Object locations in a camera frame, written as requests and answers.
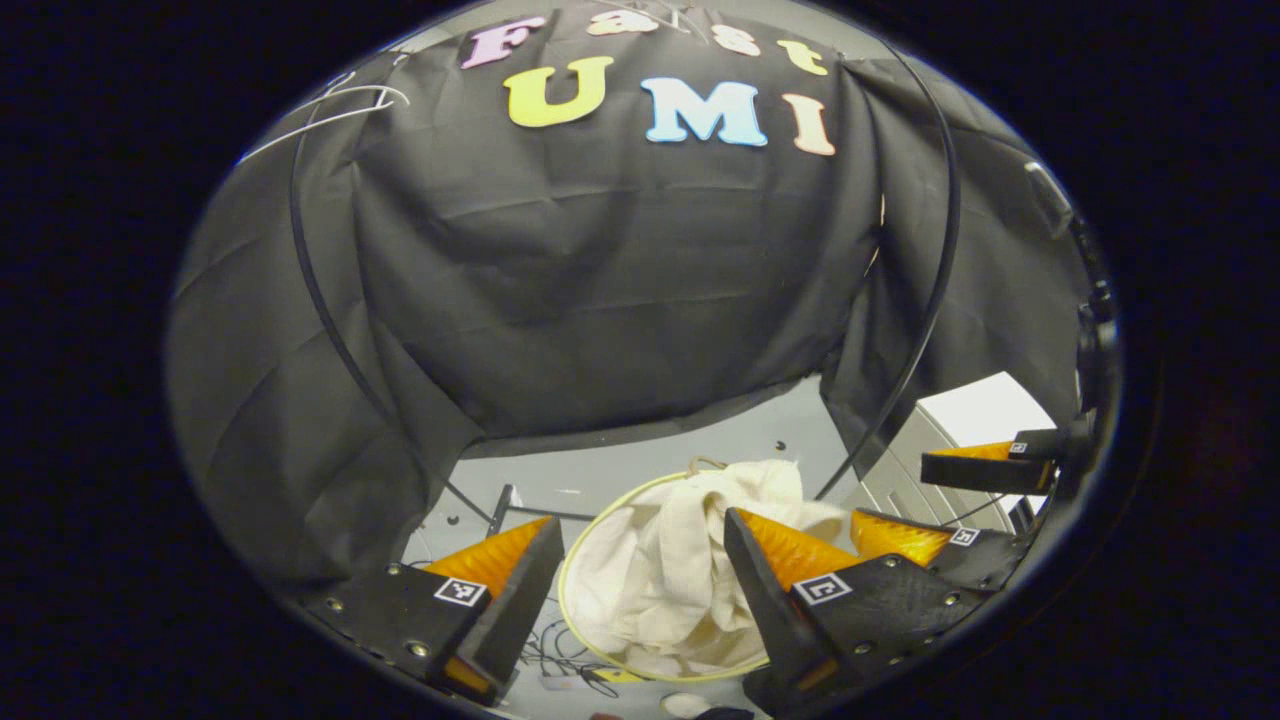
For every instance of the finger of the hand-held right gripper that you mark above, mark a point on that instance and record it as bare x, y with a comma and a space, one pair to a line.
980, 475
990, 562

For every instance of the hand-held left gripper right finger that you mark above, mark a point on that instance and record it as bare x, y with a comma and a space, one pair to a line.
765, 600

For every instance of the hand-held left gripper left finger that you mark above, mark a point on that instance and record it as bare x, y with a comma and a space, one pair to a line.
520, 600

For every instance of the white laundry hamper yellow rim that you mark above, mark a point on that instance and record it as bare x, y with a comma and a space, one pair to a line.
590, 610

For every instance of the cream shirt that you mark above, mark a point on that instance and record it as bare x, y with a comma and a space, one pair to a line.
690, 540

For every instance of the white hanger holding shirt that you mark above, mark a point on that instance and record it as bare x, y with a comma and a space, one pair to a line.
680, 20

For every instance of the black metal clothes rack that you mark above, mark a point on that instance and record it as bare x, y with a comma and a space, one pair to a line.
957, 210

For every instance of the white empty hanger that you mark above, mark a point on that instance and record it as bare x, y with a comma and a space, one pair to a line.
310, 130

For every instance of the white ribbed appliance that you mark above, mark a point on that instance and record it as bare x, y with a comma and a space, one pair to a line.
985, 415

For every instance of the black backdrop cloth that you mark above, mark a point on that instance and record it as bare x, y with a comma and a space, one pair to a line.
600, 300

